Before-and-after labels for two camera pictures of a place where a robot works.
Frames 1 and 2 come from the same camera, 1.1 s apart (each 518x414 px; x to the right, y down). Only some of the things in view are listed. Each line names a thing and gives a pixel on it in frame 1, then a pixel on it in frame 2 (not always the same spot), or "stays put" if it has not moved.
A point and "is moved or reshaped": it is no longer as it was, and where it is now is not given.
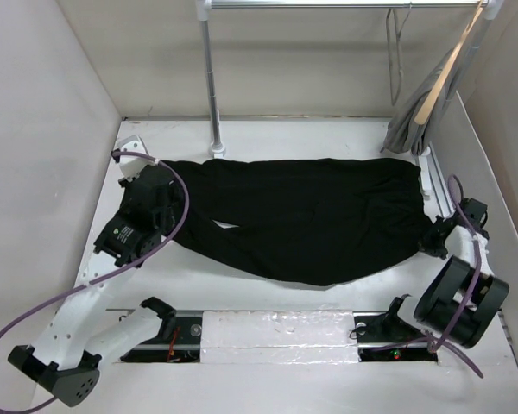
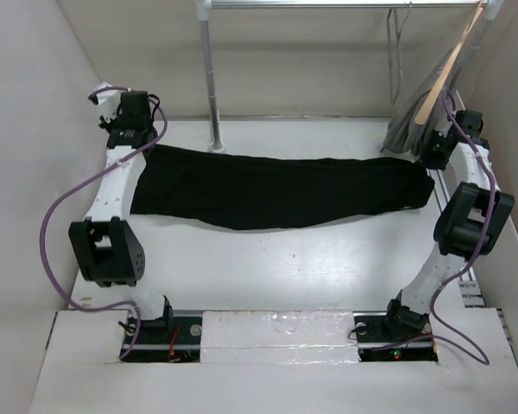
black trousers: x=302 y=221 is moved or reshaped
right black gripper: x=426 y=244 → x=425 y=156
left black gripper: x=124 y=183 → x=110 y=127
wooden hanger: x=448 y=67 stays put
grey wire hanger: x=394 y=99 stays put
